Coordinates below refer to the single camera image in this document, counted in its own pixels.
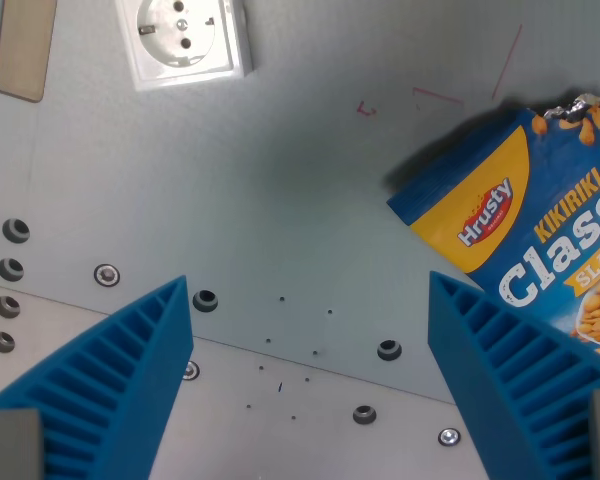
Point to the blue Hrusty peanut snack bag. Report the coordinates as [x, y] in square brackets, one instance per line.
[540, 210]

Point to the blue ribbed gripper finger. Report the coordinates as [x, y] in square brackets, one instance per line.
[105, 370]
[520, 380]

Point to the silver torx screw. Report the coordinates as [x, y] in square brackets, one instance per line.
[449, 437]

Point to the beige rounded wooden plate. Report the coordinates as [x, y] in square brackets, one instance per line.
[24, 47]

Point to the white wall power socket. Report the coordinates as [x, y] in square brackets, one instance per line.
[182, 40]

